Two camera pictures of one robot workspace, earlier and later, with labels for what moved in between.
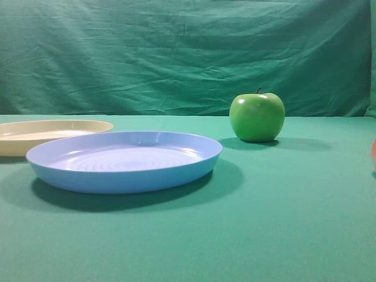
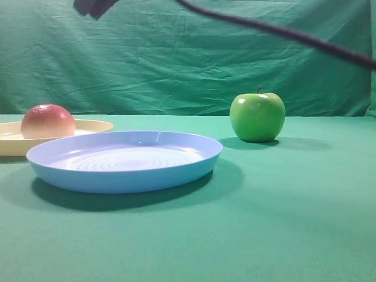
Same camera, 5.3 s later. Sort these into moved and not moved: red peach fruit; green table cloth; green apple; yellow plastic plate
Moved: red peach fruit
Not moved: yellow plastic plate; green apple; green table cloth
